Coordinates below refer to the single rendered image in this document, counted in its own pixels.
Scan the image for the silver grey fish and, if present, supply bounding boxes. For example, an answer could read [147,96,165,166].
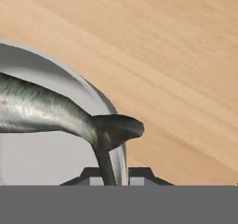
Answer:
[0,72,145,187]

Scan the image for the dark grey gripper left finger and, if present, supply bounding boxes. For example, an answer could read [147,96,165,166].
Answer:
[59,166,105,187]

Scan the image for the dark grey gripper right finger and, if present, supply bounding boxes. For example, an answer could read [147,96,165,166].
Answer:
[127,166,175,187]

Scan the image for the grey round container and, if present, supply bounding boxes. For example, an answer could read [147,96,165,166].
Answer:
[0,39,128,187]

